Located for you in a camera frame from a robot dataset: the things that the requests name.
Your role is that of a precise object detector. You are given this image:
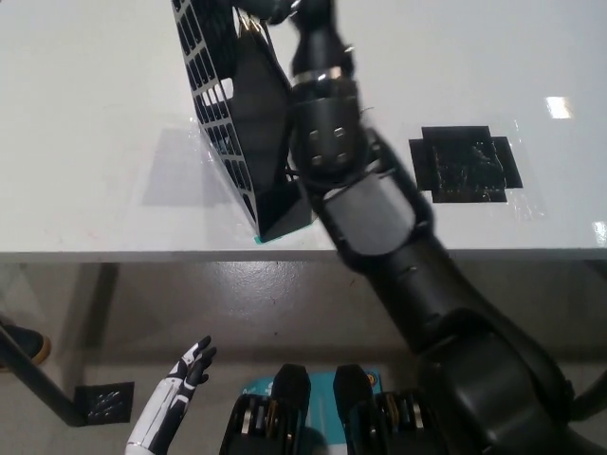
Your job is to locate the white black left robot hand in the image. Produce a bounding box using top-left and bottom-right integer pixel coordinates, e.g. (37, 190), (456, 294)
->
(125, 335), (218, 450)

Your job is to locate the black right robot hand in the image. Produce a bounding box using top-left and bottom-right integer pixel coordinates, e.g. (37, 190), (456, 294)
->
(234, 0), (356, 82)

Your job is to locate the black mesh file shelf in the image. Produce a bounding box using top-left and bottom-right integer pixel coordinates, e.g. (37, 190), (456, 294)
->
(170, 0), (318, 241)

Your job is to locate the black metal table leg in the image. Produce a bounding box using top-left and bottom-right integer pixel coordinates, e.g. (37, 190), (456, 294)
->
(0, 325), (89, 427)
(566, 373), (607, 424)

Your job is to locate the dark shoe with tan sole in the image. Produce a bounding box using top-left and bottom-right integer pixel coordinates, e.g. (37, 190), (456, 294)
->
(0, 322), (52, 372)

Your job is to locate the teal tape strip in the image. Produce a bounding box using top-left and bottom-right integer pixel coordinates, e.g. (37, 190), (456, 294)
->
(253, 222), (314, 246)

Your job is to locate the black tape patch on table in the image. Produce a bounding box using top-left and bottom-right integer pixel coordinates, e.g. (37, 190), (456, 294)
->
(408, 125), (525, 205)

